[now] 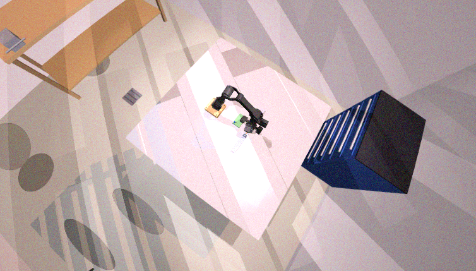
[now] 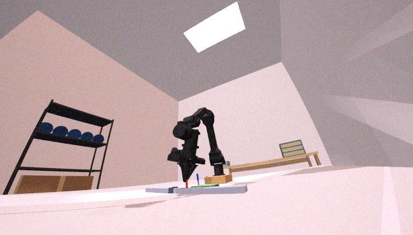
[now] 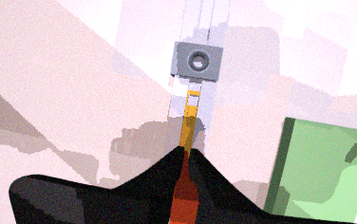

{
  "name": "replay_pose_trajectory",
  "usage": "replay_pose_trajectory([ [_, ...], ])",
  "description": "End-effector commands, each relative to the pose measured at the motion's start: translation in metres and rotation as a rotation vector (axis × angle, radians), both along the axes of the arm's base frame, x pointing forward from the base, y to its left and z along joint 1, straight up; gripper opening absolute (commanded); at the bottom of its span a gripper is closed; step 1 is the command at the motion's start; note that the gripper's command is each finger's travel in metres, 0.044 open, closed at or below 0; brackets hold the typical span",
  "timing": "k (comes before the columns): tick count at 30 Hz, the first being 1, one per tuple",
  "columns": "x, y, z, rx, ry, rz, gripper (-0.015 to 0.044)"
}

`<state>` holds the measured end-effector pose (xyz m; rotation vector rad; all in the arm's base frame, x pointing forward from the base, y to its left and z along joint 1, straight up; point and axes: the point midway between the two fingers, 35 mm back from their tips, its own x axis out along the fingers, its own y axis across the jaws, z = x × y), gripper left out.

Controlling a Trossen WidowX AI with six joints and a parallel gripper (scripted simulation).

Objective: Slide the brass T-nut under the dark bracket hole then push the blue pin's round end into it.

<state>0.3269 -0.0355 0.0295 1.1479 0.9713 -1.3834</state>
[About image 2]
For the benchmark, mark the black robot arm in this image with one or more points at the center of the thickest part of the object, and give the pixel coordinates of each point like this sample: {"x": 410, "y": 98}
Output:
{"x": 183, "y": 130}

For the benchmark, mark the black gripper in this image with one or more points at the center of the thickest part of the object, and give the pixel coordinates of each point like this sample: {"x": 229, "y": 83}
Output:
{"x": 187, "y": 160}

